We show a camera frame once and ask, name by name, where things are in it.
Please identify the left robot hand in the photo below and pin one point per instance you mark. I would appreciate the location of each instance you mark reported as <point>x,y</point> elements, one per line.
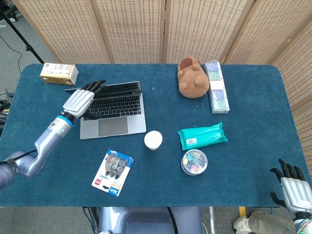
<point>78,102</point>

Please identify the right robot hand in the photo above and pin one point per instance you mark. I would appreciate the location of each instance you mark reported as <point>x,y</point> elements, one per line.
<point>295,190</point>

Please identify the grey laptop computer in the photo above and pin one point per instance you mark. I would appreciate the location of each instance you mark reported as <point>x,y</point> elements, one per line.
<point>114,126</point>

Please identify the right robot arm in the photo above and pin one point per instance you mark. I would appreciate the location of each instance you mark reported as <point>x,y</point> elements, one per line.
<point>303,224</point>

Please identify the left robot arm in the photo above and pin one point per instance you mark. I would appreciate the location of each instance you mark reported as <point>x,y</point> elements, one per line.
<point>46,139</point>

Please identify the yellow cardboard box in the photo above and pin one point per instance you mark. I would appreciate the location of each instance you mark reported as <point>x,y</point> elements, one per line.
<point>58,73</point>

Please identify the olive trouser leg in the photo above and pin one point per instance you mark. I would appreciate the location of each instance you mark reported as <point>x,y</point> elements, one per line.
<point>268,223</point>

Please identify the blue tablecloth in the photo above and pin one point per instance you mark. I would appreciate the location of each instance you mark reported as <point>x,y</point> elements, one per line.
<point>243,158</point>

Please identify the white sneaker shoe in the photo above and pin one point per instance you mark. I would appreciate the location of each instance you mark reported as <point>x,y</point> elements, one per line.
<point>240,225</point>

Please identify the correction tape blister pack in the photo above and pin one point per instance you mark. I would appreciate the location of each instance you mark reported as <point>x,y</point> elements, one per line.
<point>109,175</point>

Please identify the white paper cup stack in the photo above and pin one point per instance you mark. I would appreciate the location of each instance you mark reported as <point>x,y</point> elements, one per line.
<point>153,140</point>

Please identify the black tripod stand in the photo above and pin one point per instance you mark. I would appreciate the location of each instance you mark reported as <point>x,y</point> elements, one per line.
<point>22,39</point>

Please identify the metal table leg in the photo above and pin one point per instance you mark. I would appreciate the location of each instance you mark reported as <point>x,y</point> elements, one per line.
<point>212,219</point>

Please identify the clear tub of binder clips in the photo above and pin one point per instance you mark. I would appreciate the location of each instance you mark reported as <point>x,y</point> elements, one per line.
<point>194,162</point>

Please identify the green wet wipes pack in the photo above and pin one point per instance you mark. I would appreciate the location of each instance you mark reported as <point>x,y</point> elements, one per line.
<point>202,136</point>

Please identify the brown plush toy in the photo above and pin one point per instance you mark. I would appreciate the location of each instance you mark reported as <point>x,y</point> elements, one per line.
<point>193,83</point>

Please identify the purple green tissue pack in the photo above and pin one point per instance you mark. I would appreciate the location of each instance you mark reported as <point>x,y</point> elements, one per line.
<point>217,92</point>

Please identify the grey robot torso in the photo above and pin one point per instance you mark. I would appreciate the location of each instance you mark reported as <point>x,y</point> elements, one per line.
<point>141,220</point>

